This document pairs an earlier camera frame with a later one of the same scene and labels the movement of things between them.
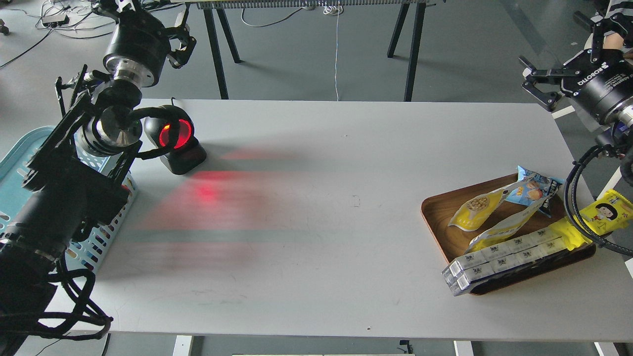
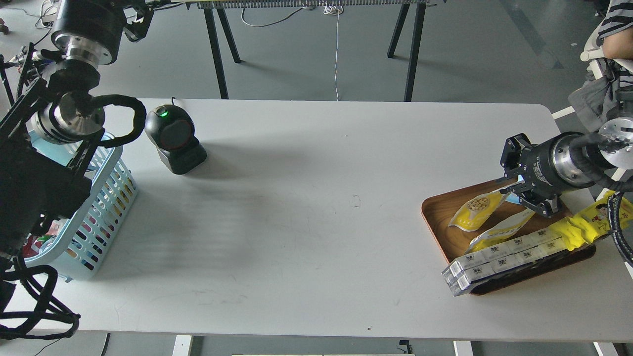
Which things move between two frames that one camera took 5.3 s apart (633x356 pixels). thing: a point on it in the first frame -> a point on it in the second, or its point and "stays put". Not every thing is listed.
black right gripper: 602,85 -> 535,159
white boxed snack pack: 466,269 stays put
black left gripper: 140,46 -> 92,31
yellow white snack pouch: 504,231 stays put
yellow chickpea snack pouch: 474,209 stays put
